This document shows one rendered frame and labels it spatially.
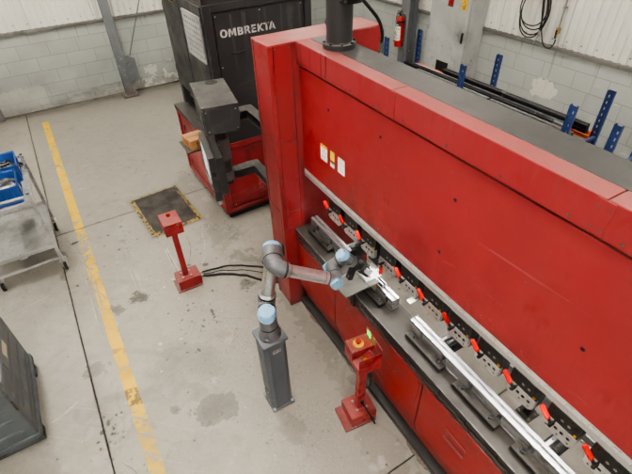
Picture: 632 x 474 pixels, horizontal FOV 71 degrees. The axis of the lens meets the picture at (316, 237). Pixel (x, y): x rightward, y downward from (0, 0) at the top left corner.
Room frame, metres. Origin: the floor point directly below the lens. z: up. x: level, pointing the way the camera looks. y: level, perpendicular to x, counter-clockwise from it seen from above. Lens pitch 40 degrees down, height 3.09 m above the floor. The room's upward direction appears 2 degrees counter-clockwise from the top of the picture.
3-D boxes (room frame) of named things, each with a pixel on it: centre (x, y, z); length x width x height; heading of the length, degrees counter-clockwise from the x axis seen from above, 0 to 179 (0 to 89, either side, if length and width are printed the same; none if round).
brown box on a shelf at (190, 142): (4.10, 1.19, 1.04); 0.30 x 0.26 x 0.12; 30
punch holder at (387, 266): (1.98, -0.46, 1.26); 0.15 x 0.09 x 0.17; 29
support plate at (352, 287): (2.06, -0.25, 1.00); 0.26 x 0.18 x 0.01; 119
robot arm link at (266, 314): (1.83, 0.32, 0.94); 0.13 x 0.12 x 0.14; 6
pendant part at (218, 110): (2.99, 0.68, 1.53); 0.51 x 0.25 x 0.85; 19
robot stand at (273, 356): (1.82, 0.32, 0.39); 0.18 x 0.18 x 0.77; 30
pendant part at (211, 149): (2.91, 0.74, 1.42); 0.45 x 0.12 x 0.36; 19
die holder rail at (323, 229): (2.61, -0.11, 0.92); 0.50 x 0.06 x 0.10; 29
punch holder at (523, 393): (1.10, -0.95, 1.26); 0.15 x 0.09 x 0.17; 29
